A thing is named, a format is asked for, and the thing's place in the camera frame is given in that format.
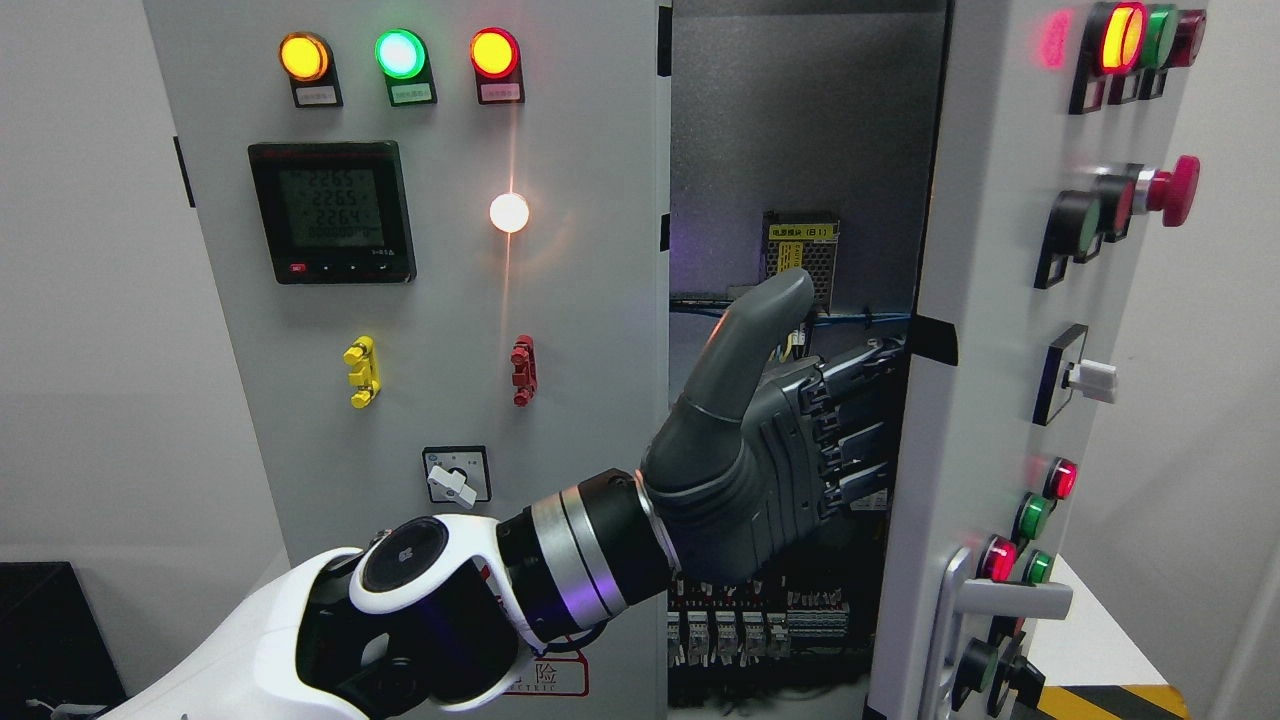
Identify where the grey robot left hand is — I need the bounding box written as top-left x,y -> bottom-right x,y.
640,269 -> 906,585

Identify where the grey cabinet door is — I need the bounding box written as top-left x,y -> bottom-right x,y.
145,1 -> 669,719
863,1 -> 1208,719

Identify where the lower relay terminal row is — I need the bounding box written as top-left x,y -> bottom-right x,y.
666,571 -> 852,669

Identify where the metal mesh power supply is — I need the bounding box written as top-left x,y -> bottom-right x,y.
760,210 -> 840,313

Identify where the red test terminal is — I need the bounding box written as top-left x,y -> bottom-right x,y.
509,334 -> 538,407

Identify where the red electric danger sign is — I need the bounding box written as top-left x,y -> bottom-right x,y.
504,651 -> 591,698

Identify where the white glowing indicator light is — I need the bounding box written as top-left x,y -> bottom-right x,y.
489,192 -> 531,234

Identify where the yellow test terminal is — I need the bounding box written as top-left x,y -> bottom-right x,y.
343,334 -> 381,409

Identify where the red emergency stop button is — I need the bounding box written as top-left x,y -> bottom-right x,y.
1133,155 -> 1201,227

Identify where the red indicator light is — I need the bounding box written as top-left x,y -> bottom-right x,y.
470,27 -> 520,79

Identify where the black digital power meter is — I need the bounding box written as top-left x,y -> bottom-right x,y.
247,141 -> 416,284

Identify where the green indicator light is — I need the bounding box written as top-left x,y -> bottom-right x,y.
374,28 -> 428,79

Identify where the yellow indicator light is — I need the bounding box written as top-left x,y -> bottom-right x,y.
278,32 -> 332,83

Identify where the silver door handle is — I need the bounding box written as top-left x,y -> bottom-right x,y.
918,548 -> 1074,719

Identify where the right door rotary switch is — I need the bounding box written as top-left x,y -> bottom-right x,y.
1032,323 -> 1119,427

